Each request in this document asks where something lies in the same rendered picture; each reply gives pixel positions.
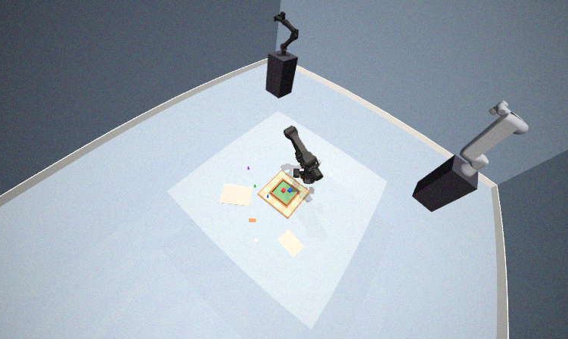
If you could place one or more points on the white flat sheet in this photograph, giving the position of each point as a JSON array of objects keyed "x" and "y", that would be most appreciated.
[{"x": 237, "y": 195}]

